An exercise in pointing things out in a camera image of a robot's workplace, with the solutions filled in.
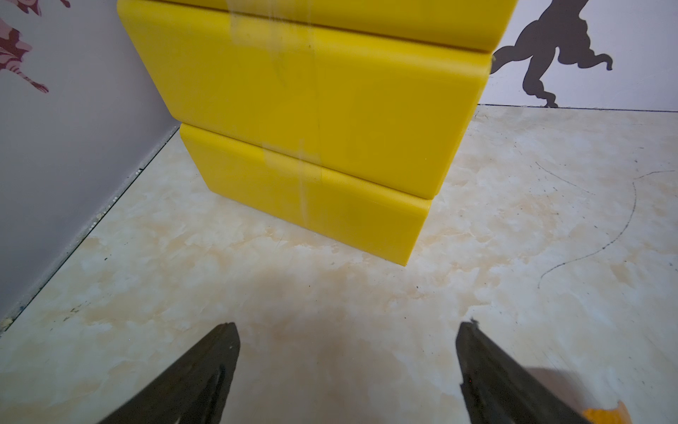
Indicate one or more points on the orange cookie packet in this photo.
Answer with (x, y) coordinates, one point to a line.
(618, 415)

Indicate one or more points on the yellow plastic drawer cabinet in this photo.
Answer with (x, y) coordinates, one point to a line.
(342, 117)

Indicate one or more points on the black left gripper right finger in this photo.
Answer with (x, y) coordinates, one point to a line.
(497, 389)

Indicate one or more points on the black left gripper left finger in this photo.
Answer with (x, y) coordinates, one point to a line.
(193, 389)

